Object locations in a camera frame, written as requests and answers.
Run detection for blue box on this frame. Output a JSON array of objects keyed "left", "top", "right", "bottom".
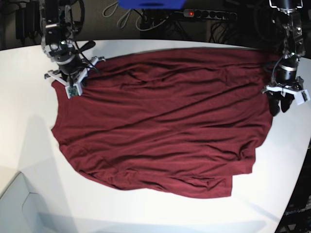
[{"left": 118, "top": 0, "right": 186, "bottom": 9}]

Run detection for black power strip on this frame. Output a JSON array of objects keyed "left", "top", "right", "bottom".
[{"left": 183, "top": 9, "right": 238, "bottom": 21}]

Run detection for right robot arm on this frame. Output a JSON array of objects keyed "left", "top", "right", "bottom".
[{"left": 41, "top": 0, "right": 105, "bottom": 99}]

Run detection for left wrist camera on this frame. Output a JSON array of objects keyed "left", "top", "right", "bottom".
[{"left": 294, "top": 89, "right": 311, "bottom": 105}]

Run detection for white bin corner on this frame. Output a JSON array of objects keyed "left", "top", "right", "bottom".
[{"left": 0, "top": 172, "right": 46, "bottom": 233}]

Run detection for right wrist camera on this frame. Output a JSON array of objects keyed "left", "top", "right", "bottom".
[{"left": 65, "top": 85, "right": 81, "bottom": 99}]

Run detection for dark red t-shirt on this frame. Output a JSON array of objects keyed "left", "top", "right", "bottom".
[{"left": 52, "top": 48, "right": 277, "bottom": 199}]

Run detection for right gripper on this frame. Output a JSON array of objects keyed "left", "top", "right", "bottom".
[{"left": 44, "top": 55, "right": 105, "bottom": 96}]

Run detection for white cable loops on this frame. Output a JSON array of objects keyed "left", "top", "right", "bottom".
[{"left": 102, "top": 2, "right": 171, "bottom": 32}]

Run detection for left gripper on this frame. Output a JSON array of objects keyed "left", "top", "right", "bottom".
[{"left": 262, "top": 76, "right": 305, "bottom": 116}]

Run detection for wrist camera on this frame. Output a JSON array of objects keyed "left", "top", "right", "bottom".
[
  {"left": 294, "top": 89, "right": 311, "bottom": 105},
  {"left": 65, "top": 85, "right": 81, "bottom": 99}
]

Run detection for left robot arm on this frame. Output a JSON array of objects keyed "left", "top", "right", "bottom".
[{"left": 262, "top": 0, "right": 311, "bottom": 117}]

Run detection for black box on floor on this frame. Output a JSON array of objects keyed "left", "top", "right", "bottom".
[{"left": 15, "top": 1, "right": 40, "bottom": 40}]

